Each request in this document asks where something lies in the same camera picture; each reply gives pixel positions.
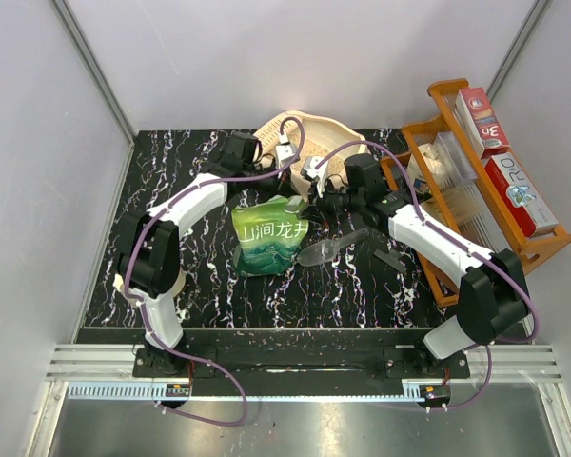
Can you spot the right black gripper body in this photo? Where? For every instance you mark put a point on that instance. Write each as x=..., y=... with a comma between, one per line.
x=333, y=202

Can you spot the clear plastic scoop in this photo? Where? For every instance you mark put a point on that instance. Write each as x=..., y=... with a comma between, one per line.
x=327, y=249

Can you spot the green litter bag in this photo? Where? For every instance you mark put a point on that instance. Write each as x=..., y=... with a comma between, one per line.
x=269, y=236

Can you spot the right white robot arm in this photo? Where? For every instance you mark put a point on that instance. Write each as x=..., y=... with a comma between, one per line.
x=493, y=295

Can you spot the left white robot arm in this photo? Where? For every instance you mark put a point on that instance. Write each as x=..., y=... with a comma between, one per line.
x=148, y=271

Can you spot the beige litter box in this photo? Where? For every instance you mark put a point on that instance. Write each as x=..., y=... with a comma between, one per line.
x=322, y=136

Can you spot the clear acrylic box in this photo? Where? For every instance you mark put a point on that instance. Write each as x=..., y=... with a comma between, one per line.
x=459, y=168

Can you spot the red box 3b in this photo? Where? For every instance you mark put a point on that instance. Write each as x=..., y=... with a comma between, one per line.
x=481, y=123

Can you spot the red white box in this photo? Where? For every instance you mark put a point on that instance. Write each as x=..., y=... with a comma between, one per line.
x=524, y=202

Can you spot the white pack in rack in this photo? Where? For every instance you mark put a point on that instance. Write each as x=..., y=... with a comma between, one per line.
x=433, y=164

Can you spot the orange wooden rack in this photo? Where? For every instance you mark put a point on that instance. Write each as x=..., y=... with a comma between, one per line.
x=477, y=212

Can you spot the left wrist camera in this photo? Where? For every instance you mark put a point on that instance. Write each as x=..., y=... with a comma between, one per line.
x=285, y=152

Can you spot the small black bracket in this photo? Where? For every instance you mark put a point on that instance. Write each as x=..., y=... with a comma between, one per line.
x=391, y=259

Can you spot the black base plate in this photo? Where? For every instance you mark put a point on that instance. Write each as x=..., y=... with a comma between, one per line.
x=300, y=363

